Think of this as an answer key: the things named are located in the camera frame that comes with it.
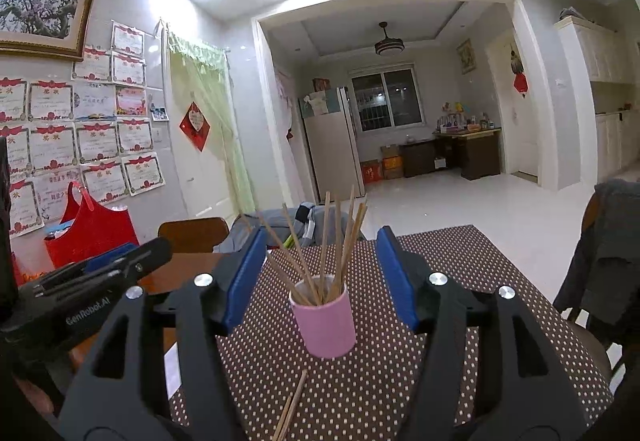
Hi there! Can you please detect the dark wooden desk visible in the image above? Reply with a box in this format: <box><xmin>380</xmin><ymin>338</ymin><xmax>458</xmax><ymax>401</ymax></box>
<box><xmin>399</xmin><ymin>128</ymin><xmax>501</xmax><ymax>181</ymax></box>

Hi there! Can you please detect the ceiling fan lamp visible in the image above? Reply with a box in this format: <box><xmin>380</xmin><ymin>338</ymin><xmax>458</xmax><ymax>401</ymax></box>
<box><xmin>374</xmin><ymin>22</ymin><xmax>406</xmax><ymax>56</ymax></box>

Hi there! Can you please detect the short wooden chopstick middle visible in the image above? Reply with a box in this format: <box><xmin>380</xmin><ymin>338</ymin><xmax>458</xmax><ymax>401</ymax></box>
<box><xmin>338</xmin><ymin>185</ymin><xmax>356</xmax><ymax>293</ymax></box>

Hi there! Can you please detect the beige refrigerator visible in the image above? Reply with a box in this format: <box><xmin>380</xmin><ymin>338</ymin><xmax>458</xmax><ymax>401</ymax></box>
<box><xmin>298</xmin><ymin>86</ymin><xmax>366</xmax><ymax>201</ymax></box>

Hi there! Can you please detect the pink cylindrical utensil holder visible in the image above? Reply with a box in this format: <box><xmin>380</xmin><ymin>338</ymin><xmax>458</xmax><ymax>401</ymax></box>
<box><xmin>288</xmin><ymin>285</ymin><xmax>357</xmax><ymax>359</ymax></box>

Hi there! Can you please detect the short wooden chopstick right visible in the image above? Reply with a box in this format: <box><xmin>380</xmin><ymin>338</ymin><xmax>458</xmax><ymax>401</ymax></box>
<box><xmin>332</xmin><ymin>199</ymin><xmax>343</xmax><ymax>297</ymax></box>

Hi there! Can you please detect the dark weathered chopstick long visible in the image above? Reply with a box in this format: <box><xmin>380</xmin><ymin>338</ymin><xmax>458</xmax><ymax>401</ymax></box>
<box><xmin>271</xmin><ymin>393</ymin><xmax>293</xmax><ymax>441</ymax></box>

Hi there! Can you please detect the green sheer curtain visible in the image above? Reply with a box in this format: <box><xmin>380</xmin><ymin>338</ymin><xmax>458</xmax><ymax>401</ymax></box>
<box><xmin>166</xmin><ymin>29</ymin><xmax>256</xmax><ymax>213</ymax></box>

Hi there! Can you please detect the red diamond wall decoration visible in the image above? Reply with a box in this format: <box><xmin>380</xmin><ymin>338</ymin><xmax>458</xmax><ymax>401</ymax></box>
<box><xmin>179</xmin><ymin>102</ymin><xmax>210</xmax><ymax>152</ymax></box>

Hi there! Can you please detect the dark jacket on chair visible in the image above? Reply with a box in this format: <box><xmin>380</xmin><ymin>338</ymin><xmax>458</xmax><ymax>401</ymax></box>
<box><xmin>553</xmin><ymin>179</ymin><xmax>639</xmax><ymax>347</ymax></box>

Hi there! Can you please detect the red gift bag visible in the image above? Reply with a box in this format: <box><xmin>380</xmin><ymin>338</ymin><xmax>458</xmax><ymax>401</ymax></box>
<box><xmin>44</xmin><ymin>181</ymin><xmax>139</xmax><ymax>269</ymax></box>

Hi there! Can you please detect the angled wooden chopstick right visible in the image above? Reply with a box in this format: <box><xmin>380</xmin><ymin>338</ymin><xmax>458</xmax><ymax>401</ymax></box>
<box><xmin>329</xmin><ymin>200</ymin><xmax>368</xmax><ymax>302</ymax></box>

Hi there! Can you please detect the framed blossom painting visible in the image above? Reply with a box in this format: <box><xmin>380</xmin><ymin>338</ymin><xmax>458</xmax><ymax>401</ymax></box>
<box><xmin>0</xmin><ymin>0</ymin><xmax>94</xmax><ymax>62</ymax></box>

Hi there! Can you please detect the brown wooden chair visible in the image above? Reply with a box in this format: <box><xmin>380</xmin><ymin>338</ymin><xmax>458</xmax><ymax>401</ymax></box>
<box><xmin>157</xmin><ymin>216</ymin><xmax>229</xmax><ymax>253</ymax></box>

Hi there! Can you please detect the short wooden chopstick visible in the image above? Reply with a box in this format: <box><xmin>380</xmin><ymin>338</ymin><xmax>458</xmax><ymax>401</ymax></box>
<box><xmin>332</xmin><ymin>199</ymin><xmax>343</xmax><ymax>297</ymax></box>
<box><xmin>338</xmin><ymin>185</ymin><xmax>356</xmax><ymax>293</ymax></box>

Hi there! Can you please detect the brown polka dot tablecloth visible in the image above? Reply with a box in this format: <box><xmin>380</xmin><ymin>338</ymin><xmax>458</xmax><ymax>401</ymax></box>
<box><xmin>218</xmin><ymin>225</ymin><xmax>613</xmax><ymax>440</ymax></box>

